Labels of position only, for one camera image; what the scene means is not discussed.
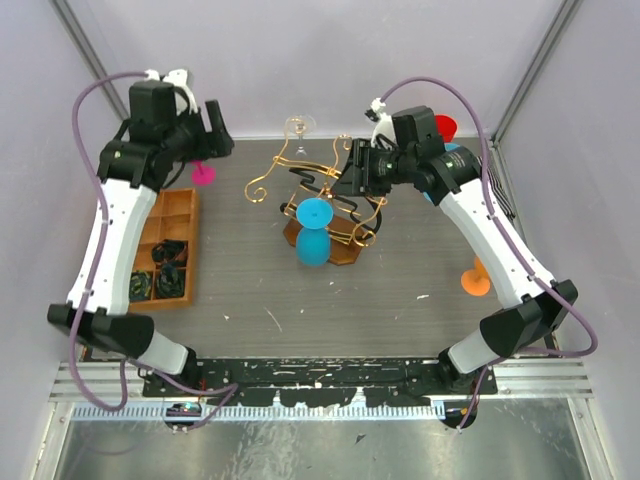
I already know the rolled green patterned tie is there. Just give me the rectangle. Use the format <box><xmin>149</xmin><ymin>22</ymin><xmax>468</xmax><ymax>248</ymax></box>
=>
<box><xmin>129</xmin><ymin>270</ymin><xmax>153</xmax><ymax>303</ymax></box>

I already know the pink wine glass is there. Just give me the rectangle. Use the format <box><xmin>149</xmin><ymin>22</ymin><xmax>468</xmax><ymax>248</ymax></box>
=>
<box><xmin>191</xmin><ymin>161</ymin><xmax>217</xmax><ymax>186</ymax></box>

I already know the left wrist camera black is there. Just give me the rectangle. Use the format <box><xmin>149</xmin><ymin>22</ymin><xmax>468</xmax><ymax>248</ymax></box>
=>
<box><xmin>129</xmin><ymin>69</ymin><xmax>198</xmax><ymax>126</ymax></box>

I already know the wooden compartment tray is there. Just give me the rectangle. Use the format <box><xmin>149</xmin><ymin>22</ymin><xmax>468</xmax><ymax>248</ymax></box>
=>
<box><xmin>129</xmin><ymin>188</ymin><xmax>200</xmax><ymax>313</ymax></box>

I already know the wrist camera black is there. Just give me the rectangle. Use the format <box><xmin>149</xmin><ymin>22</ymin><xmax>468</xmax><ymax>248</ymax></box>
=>
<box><xmin>129</xmin><ymin>69</ymin><xmax>198</xmax><ymax>126</ymax></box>
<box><xmin>371</xmin><ymin>105</ymin><xmax>444</xmax><ymax>151</ymax></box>

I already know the rolled dark tie upper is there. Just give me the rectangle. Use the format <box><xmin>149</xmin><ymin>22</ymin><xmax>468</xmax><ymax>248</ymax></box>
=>
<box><xmin>151</xmin><ymin>239</ymin><xmax>188</xmax><ymax>267</ymax></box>

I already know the gold wire wine glass rack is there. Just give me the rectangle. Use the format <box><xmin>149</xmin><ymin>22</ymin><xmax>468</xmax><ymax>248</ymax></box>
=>
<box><xmin>244</xmin><ymin>115</ymin><xmax>387</xmax><ymax>267</ymax></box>

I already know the light blue wine glass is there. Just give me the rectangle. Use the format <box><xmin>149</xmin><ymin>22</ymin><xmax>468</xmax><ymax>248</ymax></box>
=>
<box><xmin>423</xmin><ymin>142</ymin><xmax>460</xmax><ymax>203</ymax></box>

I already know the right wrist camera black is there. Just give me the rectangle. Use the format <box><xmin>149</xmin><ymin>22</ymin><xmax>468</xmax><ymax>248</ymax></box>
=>
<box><xmin>371</xmin><ymin>105</ymin><xmax>444</xmax><ymax>151</ymax></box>

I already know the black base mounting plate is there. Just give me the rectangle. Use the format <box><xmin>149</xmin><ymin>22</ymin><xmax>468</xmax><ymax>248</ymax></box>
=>
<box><xmin>142</xmin><ymin>356</ymin><xmax>499</xmax><ymax>407</ymax></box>

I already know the red wine glass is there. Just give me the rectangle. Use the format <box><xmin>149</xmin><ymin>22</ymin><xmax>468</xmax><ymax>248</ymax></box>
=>
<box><xmin>435</xmin><ymin>114</ymin><xmax>458</xmax><ymax>143</ymax></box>

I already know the aluminium front rail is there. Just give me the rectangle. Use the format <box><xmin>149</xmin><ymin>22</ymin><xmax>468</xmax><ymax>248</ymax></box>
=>
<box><xmin>49</xmin><ymin>357</ymin><xmax>593</xmax><ymax>429</ymax></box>

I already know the rolled dark floral tie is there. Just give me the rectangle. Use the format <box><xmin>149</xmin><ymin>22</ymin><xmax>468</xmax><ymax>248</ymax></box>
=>
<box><xmin>155</xmin><ymin>264</ymin><xmax>186</xmax><ymax>299</ymax></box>

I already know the blue wine glass front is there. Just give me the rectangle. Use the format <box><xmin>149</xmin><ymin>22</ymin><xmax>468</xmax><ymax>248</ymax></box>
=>
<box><xmin>295</xmin><ymin>198</ymin><xmax>333</xmax><ymax>267</ymax></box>

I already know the clear wine glass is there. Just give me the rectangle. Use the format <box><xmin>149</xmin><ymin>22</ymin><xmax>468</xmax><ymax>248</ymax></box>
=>
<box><xmin>286</xmin><ymin>114</ymin><xmax>316</xmax><ymax>159</ymax></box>

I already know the orange wine glass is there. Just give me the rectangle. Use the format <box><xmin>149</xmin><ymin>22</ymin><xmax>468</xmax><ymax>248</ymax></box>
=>
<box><xmin>460</xmin><ymin>257</ymin><xmax>491</xmax><ymax>297</ymax></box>

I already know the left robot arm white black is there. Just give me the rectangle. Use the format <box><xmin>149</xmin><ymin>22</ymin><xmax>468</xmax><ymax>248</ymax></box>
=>
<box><xmin>47</xmin><ymin>98</ymin><xmax>234</xmax><ymax>396</ymax></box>

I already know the striped black white cloth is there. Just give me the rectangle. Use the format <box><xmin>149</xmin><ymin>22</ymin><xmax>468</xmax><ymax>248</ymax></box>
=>
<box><xmin>488</xmin><ymin>160</ymin><xmax>516</xmax><ymax>222</ymax></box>

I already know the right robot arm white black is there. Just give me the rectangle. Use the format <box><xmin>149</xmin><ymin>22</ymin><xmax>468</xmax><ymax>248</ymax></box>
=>
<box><xmin>331</xmin><ymin>139</ymin><xmax>578</xmax><ymax>394</ymax></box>

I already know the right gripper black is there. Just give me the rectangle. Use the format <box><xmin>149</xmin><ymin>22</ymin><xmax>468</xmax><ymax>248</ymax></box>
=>
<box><xmin>329</xmin><ymin>138</ymin><xmax>415</xmax><ymax>198</ymax></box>

